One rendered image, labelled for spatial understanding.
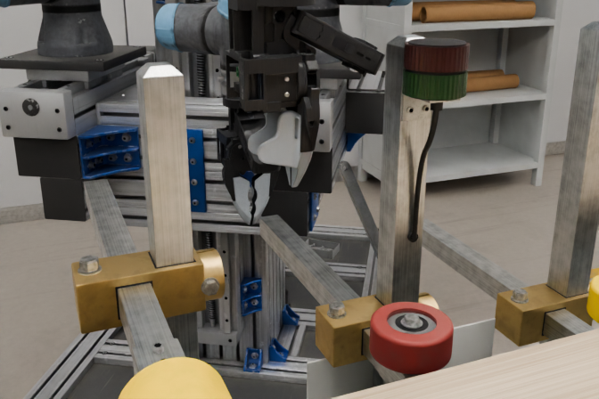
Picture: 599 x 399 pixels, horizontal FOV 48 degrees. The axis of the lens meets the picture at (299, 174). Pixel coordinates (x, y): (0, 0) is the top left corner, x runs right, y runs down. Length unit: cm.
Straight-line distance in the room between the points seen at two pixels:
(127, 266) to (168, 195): 8
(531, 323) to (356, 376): 22
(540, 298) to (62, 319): 196
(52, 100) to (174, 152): 75
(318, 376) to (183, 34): 56
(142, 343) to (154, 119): 19
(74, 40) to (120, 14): 186
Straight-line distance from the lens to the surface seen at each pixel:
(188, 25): 107
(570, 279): 91
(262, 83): 70
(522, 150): 403
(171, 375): 48
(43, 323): 259
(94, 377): 188
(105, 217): 80
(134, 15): 331
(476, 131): 414
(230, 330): 168
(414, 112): 69
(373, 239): 81
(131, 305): 61
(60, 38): 146
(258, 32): 69
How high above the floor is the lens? 125
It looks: 19 degrees down
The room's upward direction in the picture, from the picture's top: straight up
